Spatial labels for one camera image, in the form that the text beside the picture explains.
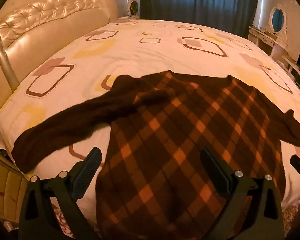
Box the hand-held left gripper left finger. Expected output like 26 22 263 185
19 147 103 240

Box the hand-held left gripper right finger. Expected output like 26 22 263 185
200 147 284 240

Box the brown plaid sweater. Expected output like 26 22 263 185
12 70 300 240

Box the yellow bedside cabinet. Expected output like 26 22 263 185
0 142 31 225

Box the white television stand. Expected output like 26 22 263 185
277 56 300 93

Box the patterned white bed sheet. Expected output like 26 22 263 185
0 17 300 240

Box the white dressing table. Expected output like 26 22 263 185
248 26 289 58

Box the cream tufted leather headboard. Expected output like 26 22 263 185
0 0 119 120

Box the silver metal pipe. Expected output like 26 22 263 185
0 26 20 87

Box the oval white framed mirror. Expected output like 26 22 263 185
269 3 288 34

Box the small white desk fan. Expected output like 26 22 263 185
128 0 140 17

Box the dark blue curtain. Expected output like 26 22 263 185
139 0 262 39

